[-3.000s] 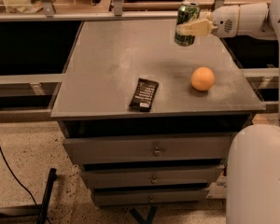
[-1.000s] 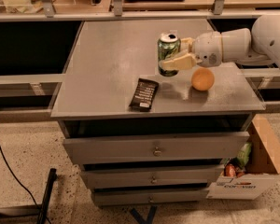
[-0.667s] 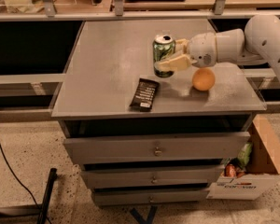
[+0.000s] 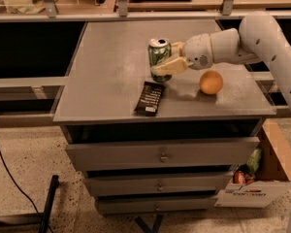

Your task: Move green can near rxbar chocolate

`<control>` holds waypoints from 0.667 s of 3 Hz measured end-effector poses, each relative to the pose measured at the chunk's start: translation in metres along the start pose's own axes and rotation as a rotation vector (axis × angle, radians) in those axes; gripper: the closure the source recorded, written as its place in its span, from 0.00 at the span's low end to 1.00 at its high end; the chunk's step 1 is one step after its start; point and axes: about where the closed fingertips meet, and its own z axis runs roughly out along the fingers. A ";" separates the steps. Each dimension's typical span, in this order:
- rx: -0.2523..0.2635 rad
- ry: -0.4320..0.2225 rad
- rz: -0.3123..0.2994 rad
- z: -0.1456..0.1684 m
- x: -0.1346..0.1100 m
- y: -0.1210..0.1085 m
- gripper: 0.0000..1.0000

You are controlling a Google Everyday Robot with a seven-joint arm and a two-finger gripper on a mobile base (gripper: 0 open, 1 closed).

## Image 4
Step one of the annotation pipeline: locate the green soda can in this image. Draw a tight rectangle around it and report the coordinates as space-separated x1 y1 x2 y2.
147 38 172 83

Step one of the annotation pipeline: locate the metal railing frame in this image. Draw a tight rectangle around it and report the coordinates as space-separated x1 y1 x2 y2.
0 0 291 22

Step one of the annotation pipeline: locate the cardboard box with snacks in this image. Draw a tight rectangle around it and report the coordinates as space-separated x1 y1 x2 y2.
215 119 291 208

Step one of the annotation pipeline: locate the black metal floor stand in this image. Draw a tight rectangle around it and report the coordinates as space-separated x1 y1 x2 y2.
0 174 60 233

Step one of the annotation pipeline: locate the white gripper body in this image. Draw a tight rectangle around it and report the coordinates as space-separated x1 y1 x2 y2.
183 34 213 70

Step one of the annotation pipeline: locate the middle grey drawer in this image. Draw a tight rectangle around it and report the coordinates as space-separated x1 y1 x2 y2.
84 172 232 197

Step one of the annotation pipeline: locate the bottom grey drawer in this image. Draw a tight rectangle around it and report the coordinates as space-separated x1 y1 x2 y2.
95 196 216 215

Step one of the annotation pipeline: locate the grey drawer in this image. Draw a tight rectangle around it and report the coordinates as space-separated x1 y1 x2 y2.
66 137 259 171
95 196 216 215
84 172 232 197

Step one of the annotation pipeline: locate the green snack bag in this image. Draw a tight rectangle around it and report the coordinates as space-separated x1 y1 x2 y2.
246 148 263 174

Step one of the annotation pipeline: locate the orange fruit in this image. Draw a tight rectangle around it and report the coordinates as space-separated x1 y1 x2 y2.
199 70 223 95

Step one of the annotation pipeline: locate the black rxbar chocolate bar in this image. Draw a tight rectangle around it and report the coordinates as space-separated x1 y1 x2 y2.
134 82 165 117

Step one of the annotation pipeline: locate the black floor cable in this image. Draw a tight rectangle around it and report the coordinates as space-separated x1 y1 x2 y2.
0 124 54 233

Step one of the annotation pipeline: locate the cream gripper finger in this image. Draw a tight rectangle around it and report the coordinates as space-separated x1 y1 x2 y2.
171 42 184 56
150 57 194 76

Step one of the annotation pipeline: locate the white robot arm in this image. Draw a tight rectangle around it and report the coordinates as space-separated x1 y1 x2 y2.
151 11 291 111

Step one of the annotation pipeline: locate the top grey drawer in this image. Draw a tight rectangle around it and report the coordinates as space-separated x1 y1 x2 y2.
66 137 259 171

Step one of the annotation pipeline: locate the grey drawer cabinet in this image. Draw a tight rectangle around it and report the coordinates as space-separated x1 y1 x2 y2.
54 20 273 202

